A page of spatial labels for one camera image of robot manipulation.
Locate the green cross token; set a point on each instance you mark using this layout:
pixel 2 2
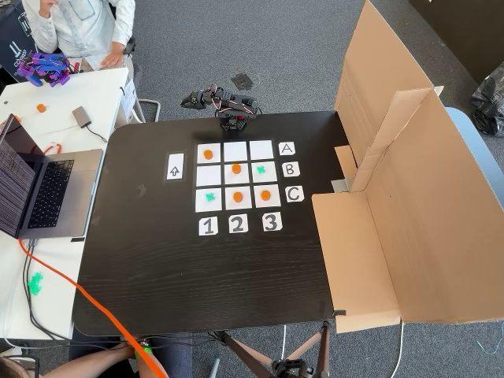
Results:
pixel 210 196
pixel 260 169
pixel 34 288
pixel 37 277

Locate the dark cabinet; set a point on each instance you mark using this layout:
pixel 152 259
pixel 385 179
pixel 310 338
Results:
pixel 464 31

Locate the white paper arrow sheet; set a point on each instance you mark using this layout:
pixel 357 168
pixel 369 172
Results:
pixel 175 159

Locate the white paper number 2 sheet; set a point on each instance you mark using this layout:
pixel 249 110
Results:
pixel 231 230

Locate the white metal table leg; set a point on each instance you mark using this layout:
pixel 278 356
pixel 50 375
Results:
pixel 157 112

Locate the white paper number 1 sheet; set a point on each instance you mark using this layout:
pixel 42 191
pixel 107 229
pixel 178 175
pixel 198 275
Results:
pixel 201 232

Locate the pale blue round table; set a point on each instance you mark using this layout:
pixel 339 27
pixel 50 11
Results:
pixel 472 138

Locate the grey usb hub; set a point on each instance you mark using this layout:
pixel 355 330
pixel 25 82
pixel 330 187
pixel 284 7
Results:
pixel 81 116

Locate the grey open laptop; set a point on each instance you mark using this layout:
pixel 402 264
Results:
pixel 75 189

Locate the white paper grid square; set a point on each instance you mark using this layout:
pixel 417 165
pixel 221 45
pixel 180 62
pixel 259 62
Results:
pixel 235 152
pixel 271 177
pixel 275 202
pixel 228 179
pixel 208 176
pixel 217 159
pixel 230 205
pixel 201 206
pixel 261 150

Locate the black printed bag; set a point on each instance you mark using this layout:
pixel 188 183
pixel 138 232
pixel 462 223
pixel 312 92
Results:
pixel 12 35

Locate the black floor plate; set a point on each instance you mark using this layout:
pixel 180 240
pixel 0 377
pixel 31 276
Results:
pixel 242 80

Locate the person's left hand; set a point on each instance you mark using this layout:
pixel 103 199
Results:
pixel 113 54

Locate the black office chair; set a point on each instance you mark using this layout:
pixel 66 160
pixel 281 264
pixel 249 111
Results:
pixel 130 45

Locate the white paper letter B sheet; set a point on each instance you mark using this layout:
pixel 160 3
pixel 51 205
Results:
pixel 296 174

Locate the white paper number 3 sheet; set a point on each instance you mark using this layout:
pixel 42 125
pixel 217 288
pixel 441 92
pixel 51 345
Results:
pixel 265 228

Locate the black plastic bag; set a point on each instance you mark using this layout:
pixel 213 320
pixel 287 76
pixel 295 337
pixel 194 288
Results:
pixel 488 106

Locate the large brown cardboard box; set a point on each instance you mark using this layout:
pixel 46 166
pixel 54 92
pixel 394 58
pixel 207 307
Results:
pixel 413 236

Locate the white paper letter A sheet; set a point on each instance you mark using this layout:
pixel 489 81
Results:
pixel 281 153

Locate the round orange token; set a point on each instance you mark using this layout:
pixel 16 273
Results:
pixel 237 196
pixel 207 154
pixel 40 107
pixel 265 194
pixel 235 168

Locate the purple leader arm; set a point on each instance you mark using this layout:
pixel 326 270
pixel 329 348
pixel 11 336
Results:
pixel 43 67

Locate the person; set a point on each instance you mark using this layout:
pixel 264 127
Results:
pixel 82 27
pixel 94 360

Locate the tripod with brown legs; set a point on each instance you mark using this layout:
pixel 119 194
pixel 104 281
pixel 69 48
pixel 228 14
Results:
pixel 252 360

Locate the white paper letter C sheet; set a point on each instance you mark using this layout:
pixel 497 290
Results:
pixel 294 194

